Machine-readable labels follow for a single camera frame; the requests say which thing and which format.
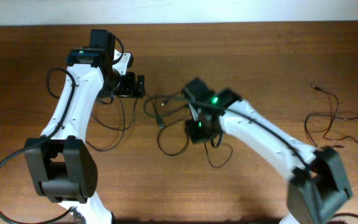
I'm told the thick black USB cable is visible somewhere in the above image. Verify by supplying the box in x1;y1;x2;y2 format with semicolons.
143;91;233;169

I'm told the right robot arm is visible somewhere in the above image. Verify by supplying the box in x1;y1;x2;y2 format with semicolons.
181;78;352;223

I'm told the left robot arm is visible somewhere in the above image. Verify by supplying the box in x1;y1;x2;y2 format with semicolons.
24;29;145;223

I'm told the thin black micro-USB cable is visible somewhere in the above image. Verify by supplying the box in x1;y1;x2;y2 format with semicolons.
304;83;358;149

